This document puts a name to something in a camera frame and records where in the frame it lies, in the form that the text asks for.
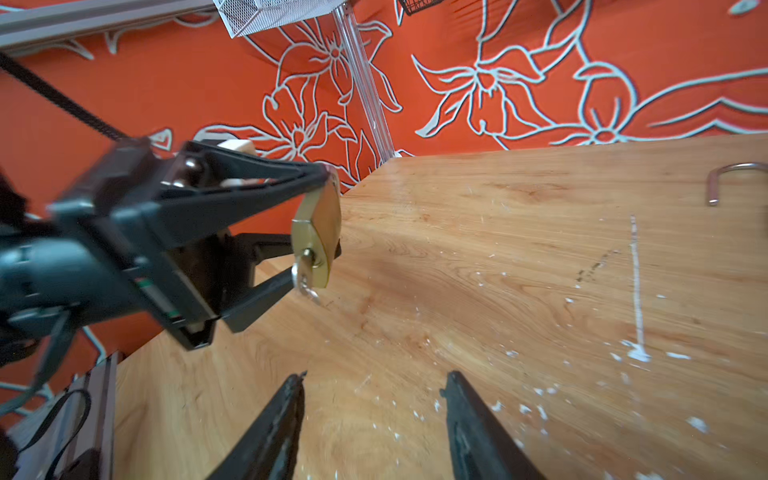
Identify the small silver key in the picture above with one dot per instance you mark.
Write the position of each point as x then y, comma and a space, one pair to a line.
303, 275

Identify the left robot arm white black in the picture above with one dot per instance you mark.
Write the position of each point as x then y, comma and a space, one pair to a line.
52, 287

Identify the white wire mesh basket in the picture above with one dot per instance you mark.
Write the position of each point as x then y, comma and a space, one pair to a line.
246, 17

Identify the black wire wall basket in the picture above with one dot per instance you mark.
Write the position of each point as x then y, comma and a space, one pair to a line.
411, 7

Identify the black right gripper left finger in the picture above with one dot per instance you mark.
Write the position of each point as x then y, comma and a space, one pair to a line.
269, 448

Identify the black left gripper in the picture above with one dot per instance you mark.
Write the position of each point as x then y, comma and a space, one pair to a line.
159, 227

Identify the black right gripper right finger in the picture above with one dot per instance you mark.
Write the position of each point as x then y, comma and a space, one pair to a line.
480, 447

